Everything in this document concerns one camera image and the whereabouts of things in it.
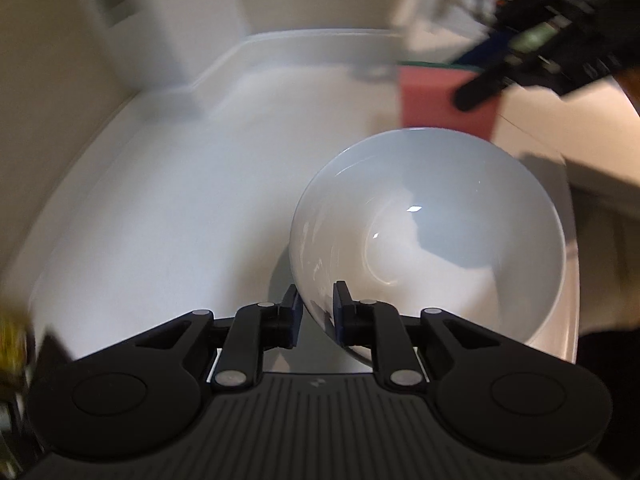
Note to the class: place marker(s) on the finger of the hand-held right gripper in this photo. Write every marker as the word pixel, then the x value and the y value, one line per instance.
pixel 492 47
pixel 482 91

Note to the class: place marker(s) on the white ceramic bowl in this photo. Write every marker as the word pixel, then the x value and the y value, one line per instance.
pixel 450 200

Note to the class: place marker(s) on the sauce jar with yellow label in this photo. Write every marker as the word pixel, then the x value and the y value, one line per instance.
pixel 10 342

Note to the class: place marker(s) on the pink and green sponge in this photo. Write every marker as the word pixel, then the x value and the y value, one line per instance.
pixel 430 100

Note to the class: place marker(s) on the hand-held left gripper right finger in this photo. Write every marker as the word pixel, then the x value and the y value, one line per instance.
pixel 339 325

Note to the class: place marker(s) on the black glass stove top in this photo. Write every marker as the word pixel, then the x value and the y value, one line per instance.
pixel 50 352

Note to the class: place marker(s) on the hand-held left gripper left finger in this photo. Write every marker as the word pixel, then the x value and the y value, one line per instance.
pixel 296 320

